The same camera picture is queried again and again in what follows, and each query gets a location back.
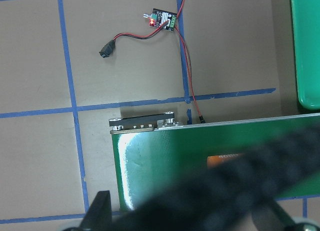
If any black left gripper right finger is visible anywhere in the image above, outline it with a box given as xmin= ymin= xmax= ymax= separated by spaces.
xmin=251 ymin=200 xmax=300 ymax=231

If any green plastic tray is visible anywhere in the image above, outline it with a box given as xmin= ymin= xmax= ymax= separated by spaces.
xmin=291 ymin=0 xmax=320 ymax=110

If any orange cylinder with label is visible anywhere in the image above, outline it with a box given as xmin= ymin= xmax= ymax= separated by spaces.
xmin=206 ymin=153 xmax=243 ymax=168

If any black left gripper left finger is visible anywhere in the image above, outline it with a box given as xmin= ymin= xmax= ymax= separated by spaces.
xmin=79 ymin=190 xmax=112 ymax=231

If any small motor controller board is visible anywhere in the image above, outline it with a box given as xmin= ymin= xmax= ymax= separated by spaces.
xmin=143 ymin=8 xmax=177 ymax=32

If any red black wire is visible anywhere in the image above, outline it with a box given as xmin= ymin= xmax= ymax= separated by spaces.
xmin=98 ymin=0 xmax=206 ymax=124

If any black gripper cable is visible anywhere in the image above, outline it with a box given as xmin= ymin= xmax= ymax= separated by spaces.
xmin=109 ymin=120 xmax=320 ymax=231

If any green conveyor belt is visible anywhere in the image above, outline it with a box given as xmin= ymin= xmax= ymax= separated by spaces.
xmin=109 ymin=111 xmax=320 ymax=212

